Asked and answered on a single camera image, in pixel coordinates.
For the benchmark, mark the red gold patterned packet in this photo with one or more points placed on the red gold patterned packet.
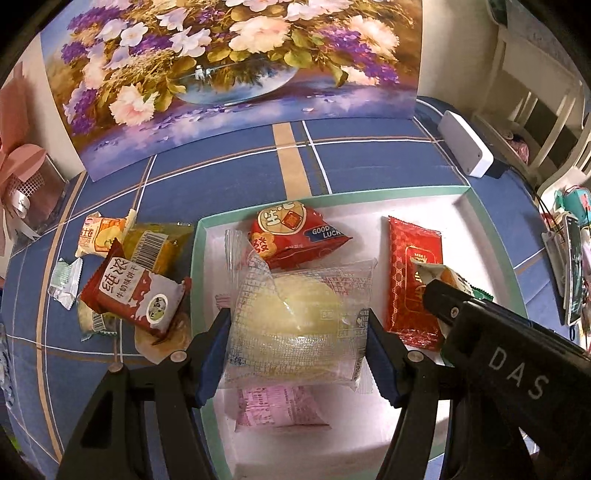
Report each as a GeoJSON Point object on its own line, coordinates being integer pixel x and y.
{"type": "Point", "coordinates": [406, 286]}

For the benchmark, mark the yellow transparent snack packet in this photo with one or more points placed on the yellow transparent snack packet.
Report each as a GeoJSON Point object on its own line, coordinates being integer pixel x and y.
{"type": "Point", "coordinates": [171, 249]}

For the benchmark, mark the pink snack packet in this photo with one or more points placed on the pink snack packet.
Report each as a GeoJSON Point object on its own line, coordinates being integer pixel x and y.
{"type": "Point", "coordinates": [277, 408]}

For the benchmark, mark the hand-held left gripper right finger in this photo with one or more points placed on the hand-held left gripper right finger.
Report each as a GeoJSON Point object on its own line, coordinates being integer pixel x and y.
{"type": "Point", "coordinates": [383, 364]}

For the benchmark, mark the pale round cake clear wrapper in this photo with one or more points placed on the pale round cake clear wrapper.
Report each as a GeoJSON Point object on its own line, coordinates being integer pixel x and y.
{"type": "Point", "coordinates": [295, 323]}
{"type": "Point", "coordinates": [90, 318]}

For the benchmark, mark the red white biscuit packet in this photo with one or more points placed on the red white biscuit packet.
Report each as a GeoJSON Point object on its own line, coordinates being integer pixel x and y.
{"type": "Point", "coordinates": [124, 290]}

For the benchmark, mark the pink flower bouquet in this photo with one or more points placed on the pink flower bouquet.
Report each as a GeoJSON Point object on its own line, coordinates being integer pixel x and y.
{"type": "Point", "coordinates": [18, 170]}

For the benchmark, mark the blue plaid tablecloth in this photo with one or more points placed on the blue plaid tablecloth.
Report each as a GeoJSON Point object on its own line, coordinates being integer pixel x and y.
{"type": "Point", "coordinates": [221, 166]}

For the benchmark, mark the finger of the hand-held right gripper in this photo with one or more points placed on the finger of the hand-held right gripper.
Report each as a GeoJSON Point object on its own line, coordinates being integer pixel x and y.
{"type": "Point", "coordinates": [441, 297]}

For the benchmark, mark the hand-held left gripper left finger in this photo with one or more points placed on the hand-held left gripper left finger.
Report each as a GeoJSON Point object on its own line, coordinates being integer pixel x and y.
{"type": "Point", "coordinates": [210, 364]}

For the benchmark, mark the white wooden chair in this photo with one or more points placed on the white wooden chair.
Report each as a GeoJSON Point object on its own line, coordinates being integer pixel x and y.
{"type": "Point", "coordinates": [540, 60]}

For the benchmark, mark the teal pouch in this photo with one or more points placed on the teal pouch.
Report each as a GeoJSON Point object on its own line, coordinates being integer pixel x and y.
{"type": "Point", "coordinates": [577, 203]}

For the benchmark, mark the pink patterned cloth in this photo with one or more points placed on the pink patterned cloth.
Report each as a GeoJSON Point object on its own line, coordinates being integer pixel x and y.
{"type": "Point", "coordinates": [518, 145]}

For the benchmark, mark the blue white snack packet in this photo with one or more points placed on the blue white snack packet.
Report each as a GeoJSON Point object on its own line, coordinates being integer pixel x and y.
{"type": "Point", "coordinates": [3, 369]}

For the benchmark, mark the green cream snack packet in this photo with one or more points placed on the green cream snack packet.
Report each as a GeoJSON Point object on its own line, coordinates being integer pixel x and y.
{"type": "Point", "coordinates": [443, 273]}

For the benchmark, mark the white tray with teal rim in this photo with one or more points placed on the white tray with teal rim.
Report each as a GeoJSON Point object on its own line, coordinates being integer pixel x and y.
{"type": "Point", "coordinates": [360, 230]}

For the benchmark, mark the brown round cake clear wrapper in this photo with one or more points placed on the brown round cake clear wrapper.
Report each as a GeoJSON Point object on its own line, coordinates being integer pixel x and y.
{"type": "Point", "coordinates": [161, 344]}

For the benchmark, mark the white rectangular box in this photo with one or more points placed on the white rectangular box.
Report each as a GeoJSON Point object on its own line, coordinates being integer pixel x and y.
{"type": "Point", "coordinates": [464, 141]}

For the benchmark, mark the green white snack packet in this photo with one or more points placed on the green white snack packet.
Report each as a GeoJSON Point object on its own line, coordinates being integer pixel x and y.
{"type": "Point", "coordinates": [64, 281]}

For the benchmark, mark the orange cream roll packet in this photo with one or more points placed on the orange cream roll packet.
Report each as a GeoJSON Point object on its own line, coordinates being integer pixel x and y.
{"type": "Point", "coordinates": [99, 233]}

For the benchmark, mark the flower painting poster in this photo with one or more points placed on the flower painting poster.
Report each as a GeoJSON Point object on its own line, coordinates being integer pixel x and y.
{"type": "Point", "coordinates": [231, 69]}

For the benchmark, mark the red puffy snack packet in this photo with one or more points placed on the red puffy snack packet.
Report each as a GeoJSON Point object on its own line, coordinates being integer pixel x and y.
{"type": "Point", "coordinates": [295, 235]}

